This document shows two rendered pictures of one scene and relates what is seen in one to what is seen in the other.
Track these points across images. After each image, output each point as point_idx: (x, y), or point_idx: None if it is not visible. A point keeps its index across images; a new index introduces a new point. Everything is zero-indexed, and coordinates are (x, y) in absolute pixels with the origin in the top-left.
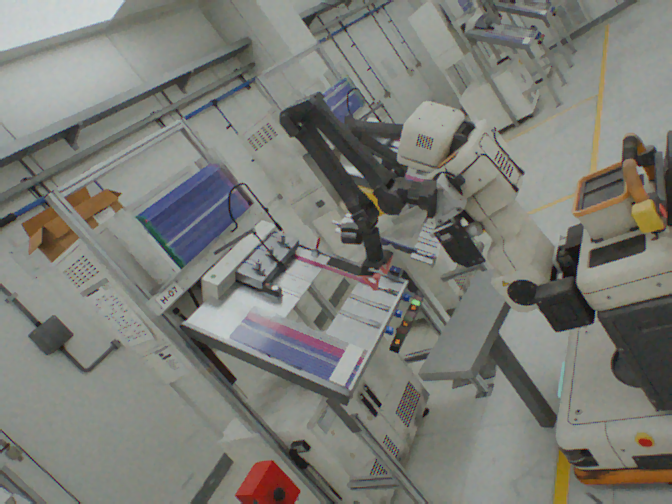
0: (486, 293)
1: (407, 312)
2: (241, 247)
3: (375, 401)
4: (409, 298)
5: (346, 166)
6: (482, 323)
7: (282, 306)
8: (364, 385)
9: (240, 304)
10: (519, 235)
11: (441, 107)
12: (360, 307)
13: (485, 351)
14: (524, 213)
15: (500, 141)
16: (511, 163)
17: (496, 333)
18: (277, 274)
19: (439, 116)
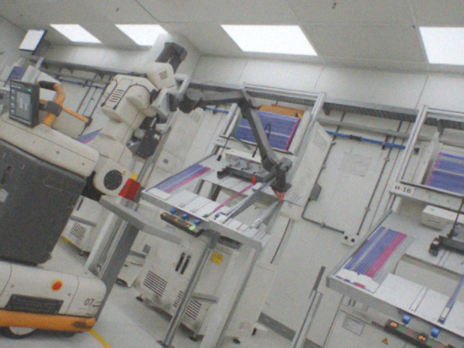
0: (148, 222)
1: (185, 222)
2: (255, 156)
3: (183, 268)
4: (193, 222)
5: (402, 218)
6: (123, 209)
7: (212, 177)
8: (189, 256)
9: (219, 167)
10: (100, 137)
11: (157, 65)
12: (198, 203)
13: (104, 204)
14: (109, 134)
15: (131, 90)
16: (119, 100)
17: (111, 209)
18: (240, 177)
19: (147, 65)
